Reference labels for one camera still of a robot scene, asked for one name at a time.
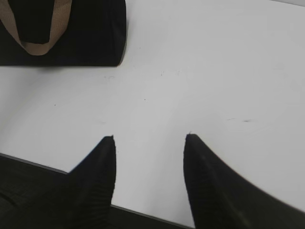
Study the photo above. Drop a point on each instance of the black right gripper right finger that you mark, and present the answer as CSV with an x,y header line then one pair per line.
x,y
222,199

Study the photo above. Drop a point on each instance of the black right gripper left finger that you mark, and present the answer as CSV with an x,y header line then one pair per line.
x,y
83,199

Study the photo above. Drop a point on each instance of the black tote bag tan handles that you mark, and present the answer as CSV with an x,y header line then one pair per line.
x,y
62,32

